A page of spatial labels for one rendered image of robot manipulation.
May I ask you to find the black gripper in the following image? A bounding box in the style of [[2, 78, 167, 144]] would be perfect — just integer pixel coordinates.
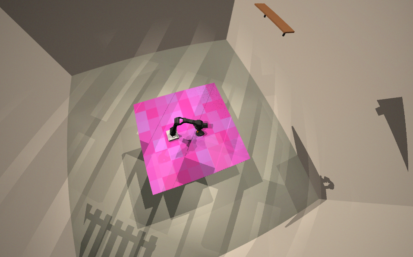
[[193, 124, 204, 136]]

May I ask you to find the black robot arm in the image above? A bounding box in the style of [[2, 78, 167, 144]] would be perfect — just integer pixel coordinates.
[[170, 117, 208, 136]]

